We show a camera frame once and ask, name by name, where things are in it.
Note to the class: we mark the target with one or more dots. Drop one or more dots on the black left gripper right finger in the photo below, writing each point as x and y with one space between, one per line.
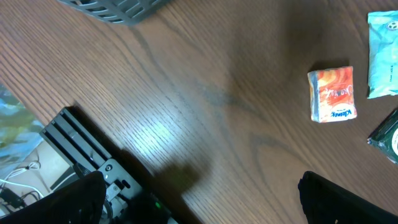
325 202

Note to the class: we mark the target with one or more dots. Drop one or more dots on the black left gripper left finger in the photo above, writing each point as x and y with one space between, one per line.
79 202

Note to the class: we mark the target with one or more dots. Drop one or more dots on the orange tissue pack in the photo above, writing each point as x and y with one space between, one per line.
332 95

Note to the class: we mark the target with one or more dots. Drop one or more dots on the teal wet wipes pack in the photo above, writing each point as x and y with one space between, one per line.
382 74

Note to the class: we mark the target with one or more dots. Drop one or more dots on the grey plastic mesh basket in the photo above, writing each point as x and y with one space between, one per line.
125 12

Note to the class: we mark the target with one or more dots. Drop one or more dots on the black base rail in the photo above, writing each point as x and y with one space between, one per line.
128 199

